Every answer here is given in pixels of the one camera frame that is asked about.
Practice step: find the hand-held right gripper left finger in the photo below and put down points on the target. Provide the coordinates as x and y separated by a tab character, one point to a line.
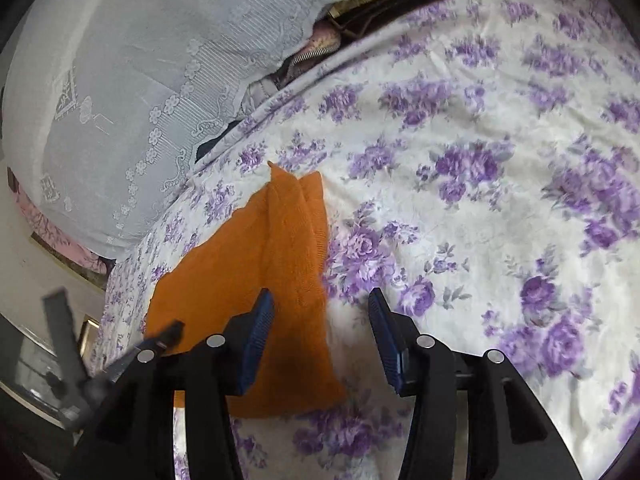
255	345

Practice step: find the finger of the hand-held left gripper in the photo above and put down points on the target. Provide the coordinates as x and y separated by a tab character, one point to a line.
167	335
62	330

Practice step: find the pink floral pillow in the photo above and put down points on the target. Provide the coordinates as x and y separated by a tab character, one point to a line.
55	240

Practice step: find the white lace cover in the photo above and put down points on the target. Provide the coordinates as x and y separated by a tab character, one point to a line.
125	85

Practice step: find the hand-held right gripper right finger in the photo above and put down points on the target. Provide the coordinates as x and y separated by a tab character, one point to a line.
390	345

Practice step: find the purple floral bed sheet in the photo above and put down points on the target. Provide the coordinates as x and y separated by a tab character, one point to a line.
475	210

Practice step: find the orange knitted cardigan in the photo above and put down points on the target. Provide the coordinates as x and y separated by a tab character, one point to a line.
280	260

